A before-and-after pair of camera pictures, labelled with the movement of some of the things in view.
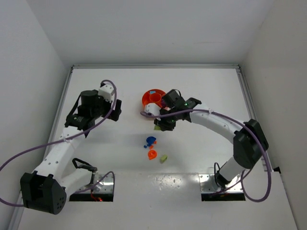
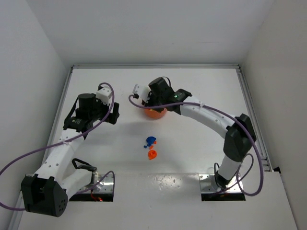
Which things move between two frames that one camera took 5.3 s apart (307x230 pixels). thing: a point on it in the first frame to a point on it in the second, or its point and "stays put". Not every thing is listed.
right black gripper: (164, 123) to (149, 101)
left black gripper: (116, 109) stays put
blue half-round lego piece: (150, 140) stays put
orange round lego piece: (152, 154) stays put
